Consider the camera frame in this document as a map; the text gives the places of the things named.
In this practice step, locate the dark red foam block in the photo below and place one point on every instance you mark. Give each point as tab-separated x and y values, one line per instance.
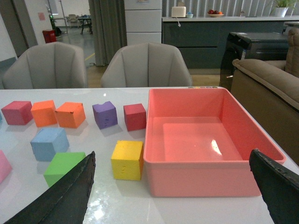
135	117

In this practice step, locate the pink plastic bin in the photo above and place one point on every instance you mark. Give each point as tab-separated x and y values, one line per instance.
198	142

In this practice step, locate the dark grey counter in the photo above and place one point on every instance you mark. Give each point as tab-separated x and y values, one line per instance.
202	40

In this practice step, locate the magenta foam block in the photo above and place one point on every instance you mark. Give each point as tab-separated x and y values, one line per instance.
17	112

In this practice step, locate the light blue foam block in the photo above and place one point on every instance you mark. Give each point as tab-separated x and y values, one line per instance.
49	141

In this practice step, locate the white drawer cabinet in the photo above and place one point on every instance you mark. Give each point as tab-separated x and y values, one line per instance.
143	21

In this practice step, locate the left beige chair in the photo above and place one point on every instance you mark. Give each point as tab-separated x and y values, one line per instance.
53	65

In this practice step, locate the right beige chair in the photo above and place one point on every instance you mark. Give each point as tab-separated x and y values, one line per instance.
147	64

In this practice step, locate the yellow foam block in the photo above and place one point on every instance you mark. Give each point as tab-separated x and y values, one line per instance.
127	160

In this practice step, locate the potted plant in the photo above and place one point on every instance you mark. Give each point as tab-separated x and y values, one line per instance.
281	8

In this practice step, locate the chipped orange foam block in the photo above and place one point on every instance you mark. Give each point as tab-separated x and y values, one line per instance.
70	115

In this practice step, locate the grey curtain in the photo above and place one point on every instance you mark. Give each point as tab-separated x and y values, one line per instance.
109	29

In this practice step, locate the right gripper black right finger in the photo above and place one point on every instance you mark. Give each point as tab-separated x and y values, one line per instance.
279	187

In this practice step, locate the green foam block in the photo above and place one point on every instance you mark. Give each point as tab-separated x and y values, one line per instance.
60	165

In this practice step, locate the white toaster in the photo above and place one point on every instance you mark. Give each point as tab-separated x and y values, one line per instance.
178	12

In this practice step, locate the black box appliance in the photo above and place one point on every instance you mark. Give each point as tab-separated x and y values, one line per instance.
261	46

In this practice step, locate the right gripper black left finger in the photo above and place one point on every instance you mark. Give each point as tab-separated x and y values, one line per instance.
65	202

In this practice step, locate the pink foam block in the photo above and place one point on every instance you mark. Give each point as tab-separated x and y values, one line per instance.
5	167

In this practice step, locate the beige chair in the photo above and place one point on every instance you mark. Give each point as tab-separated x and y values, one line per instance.
53	65
147	64

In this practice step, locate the chipped purple foam block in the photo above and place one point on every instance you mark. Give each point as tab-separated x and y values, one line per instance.
105	115

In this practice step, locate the red trash bin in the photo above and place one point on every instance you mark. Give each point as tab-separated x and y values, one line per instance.
49	36

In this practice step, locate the brown sofa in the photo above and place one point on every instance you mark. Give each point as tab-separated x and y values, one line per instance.
269	91

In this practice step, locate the fruit bowl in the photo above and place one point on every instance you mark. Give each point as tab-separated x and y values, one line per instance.
214	13

